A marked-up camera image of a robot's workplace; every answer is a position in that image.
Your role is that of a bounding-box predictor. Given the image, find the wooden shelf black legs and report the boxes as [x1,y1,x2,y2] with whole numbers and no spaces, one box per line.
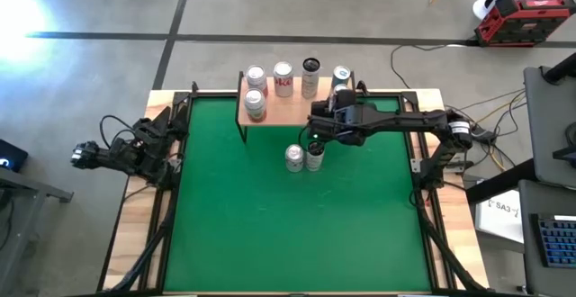
[235,70,361,145]

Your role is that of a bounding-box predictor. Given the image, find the black power strip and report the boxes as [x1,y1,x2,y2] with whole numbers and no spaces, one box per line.
[467,123,496,141]

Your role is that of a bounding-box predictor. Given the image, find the yellow cable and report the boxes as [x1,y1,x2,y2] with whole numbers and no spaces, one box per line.
[449,92,527,172]

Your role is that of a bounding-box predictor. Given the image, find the white Celsius can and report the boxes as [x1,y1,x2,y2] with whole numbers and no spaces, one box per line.
[301,57,322,100]

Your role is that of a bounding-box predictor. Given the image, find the grey desk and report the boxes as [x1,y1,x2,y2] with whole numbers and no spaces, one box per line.
[521,65,576,189]
[517,182,576,297]

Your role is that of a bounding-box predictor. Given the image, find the red black tool box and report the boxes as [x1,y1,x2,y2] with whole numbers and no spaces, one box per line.
[472,0,576,48]

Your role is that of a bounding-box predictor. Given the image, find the white paper sign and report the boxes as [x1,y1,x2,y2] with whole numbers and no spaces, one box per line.
[474,189,526,244]

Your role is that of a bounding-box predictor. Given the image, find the grey side table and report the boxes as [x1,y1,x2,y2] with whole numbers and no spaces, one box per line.
[0,168,75,297]

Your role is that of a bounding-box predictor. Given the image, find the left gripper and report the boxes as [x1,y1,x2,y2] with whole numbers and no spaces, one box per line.
[130,106,190,157]

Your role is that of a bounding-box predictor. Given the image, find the Spindrift can pink band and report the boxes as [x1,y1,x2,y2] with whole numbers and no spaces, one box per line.
[245,64,270,96]

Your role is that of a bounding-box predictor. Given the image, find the green table mat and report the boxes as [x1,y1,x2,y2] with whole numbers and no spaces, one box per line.
[162,96,433,293]

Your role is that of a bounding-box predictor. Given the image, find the white Diet Coke can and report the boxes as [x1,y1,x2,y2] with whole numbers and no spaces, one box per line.
[273,60,295,99]

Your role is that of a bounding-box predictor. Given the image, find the black rig frame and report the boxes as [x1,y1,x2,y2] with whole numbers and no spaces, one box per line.
[96,80,491,297]

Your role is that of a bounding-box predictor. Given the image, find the black electronic device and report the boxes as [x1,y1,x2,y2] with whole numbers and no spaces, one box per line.
[0,139,29,173]

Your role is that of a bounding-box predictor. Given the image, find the black floor cable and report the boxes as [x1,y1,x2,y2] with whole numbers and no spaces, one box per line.
[389,43,478,90]

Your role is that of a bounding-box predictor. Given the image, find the backlit keyboard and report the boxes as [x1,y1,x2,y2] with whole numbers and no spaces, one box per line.
[528,212,576,269]

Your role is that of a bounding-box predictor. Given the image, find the silver Celsius can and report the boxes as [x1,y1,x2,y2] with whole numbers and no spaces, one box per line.
[305,141,326,173]

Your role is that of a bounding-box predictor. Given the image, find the silver Diet Coke can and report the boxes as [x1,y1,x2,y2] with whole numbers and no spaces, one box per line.
[284,143,306,174]

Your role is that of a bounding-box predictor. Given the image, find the Spindrift can green circle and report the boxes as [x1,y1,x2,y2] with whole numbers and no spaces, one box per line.
[243,87,267,123]

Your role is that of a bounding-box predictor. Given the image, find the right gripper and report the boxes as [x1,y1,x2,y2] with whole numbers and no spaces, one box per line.
[308,100,361,148]

